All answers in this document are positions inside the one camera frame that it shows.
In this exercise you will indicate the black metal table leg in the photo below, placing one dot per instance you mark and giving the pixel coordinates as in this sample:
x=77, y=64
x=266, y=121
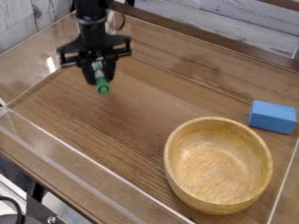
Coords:
x=38, y=192

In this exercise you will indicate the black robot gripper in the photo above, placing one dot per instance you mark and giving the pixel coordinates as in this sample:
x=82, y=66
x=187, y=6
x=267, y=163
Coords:
x=95, y=45

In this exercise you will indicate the blue foam block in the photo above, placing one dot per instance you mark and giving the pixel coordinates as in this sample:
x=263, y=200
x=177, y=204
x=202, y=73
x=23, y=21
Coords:
x=273, y=117

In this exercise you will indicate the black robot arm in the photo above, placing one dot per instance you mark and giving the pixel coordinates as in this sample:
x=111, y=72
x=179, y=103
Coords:
x=93, y=10

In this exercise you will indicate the green and white marker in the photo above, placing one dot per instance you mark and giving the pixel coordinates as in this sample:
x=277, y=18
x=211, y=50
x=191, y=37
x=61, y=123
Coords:
x=102, y=83

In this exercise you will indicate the brown wooden bowl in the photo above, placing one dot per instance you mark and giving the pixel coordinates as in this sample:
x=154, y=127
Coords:
x=218, y=165

